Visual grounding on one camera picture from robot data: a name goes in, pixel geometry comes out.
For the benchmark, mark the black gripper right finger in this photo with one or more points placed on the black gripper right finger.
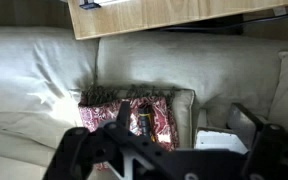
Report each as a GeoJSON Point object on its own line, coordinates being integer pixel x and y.
{"type": "Point", "coordinates": [274, 150]}

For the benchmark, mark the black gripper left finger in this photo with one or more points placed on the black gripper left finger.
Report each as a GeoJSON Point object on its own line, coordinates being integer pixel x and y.
{"type": "Point", "coordinates": [84, 146]}

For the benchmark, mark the red patterned cloth cushion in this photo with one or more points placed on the red patterned cloth cushion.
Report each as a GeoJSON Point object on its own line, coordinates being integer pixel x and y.
{"type": "Point", "coordinates": [97, 116]}

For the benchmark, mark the small white wooden chair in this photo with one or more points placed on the small white wooden chair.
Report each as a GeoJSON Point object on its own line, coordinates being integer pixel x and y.
{"type": "Point", "coordinates": [217, 140]}

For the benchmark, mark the beige fabric sofa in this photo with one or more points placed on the beige fabric sofa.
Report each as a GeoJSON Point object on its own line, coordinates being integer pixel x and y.
{"type": "Point", "coordinates": [34, 83]}

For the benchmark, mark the dark clamp on table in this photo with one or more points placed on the dark clamp on table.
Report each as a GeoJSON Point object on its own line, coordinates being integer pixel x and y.
{"type": "Point", "coordinates": [89, 4]}

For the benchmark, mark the light wooden table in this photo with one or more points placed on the light wooden table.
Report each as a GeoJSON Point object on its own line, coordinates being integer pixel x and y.
{"type": "Point", "coordinates": [144, 15]}

